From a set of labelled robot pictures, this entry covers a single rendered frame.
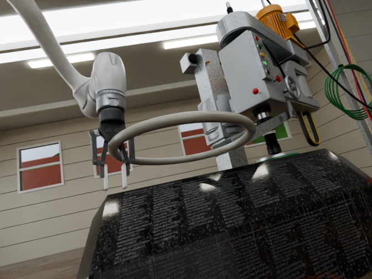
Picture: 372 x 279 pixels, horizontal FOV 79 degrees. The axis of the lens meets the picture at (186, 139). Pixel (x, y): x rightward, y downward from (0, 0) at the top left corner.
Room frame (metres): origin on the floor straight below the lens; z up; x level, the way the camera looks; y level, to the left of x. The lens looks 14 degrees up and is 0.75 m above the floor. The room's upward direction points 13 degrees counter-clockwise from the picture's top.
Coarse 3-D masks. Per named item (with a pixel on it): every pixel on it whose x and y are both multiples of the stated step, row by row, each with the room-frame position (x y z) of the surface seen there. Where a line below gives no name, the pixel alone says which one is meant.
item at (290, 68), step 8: (264, 40) 1.13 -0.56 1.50; (272, 56) 1.18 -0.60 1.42; (288, 64) 1.40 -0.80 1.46; (296, 64) 1.52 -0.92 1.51; (280, 72) 1.26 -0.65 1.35; (288, 72) 1.36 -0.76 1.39; (296, 72) 1.52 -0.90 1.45; (304, 72) 1.62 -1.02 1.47; (288, 80) 1.32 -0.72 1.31; (296, 80) 1.43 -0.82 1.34; (288, 96) 1.26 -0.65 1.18; (304, 96) 1.46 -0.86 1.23; (288, 104) 1.27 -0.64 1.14; (296, 104) 1.39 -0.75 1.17; (304, 104) 1.46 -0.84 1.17; (312, 104) 1.54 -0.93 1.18; (272, 112) 1.46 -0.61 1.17; (280, 112) 1.50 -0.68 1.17; (304, 112) 1.64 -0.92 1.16
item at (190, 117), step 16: (192, 112) 0.51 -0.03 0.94; (208, 112) 0.52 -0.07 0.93; (224, 112) 0.54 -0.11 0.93; (128, 128) 0.54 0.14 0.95; (144, 128) 0.52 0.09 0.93; (160, 128) 0.53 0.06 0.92; (112, 144) 0.60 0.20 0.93; (240, 144) 0.83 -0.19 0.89; (144, 160) 0.89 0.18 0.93; (160, 160) 0.93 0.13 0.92; (176, 160) 0.96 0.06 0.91; (192, 160) 0.97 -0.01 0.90
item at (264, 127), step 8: (288, 112) 1.30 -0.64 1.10; (272, 120) 1.13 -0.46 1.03; (280, 120) 1.19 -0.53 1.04; (256, 128) 1.00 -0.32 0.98; (264, 128) 1.05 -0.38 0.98; (272, 128) 1.11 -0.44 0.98; (232, 136) 1.05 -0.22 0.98; (240, 136) 0.89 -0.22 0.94; (256, 136) 0.98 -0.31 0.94; (216, 144) 0.95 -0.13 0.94; (224, 144) 0.99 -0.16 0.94
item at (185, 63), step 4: (184, 56) 1.93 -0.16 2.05; (188, 56) 1.90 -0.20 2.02; (192, 56) 1.90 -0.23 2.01; (196, 56) 1.92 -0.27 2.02; (180, 60) 2.01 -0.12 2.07; (184, 60) 1.95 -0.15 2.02; (188, 60) 1.90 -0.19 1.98; (192, 60) 1.89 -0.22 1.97; (196, 60) 1.92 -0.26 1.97; (180, 64) 2.02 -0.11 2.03; (184, 64) 1.96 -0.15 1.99; (188, 64) 1.91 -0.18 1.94; (192, 64) 1.92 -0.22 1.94; (196, 64) 1.94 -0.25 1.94; (184, 68) 1.97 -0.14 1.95; (188, 68) 1.95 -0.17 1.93; (192, 68) 1.96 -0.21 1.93; (184, 72) 2.00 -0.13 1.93; (188, 72) 2.02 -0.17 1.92; (192, 72) 2.03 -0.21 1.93
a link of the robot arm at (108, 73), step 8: (104, 56) 0.61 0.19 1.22; (112, 56) 0.62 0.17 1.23; (96, 64) 0.61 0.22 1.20; (104, 64) 0.60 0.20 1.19; (112, 64) 0.61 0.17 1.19; (120, 64) 0.63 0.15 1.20; (96, 72) 0.61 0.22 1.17; (104, 72) 0.60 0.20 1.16; (112, 72) 0.61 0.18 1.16; (120, 72) 0.63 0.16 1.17; (96, 80) 0.61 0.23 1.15; (104, 80) 0.60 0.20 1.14; (112, 80) 0.61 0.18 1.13; (120, 80) 0.63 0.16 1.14; (88, 88) 0.68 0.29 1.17; (96, 88) 0.62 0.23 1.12; (104, 88) 0.61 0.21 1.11; (112, 88) 0.61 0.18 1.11; (120, 88) 0.63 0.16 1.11
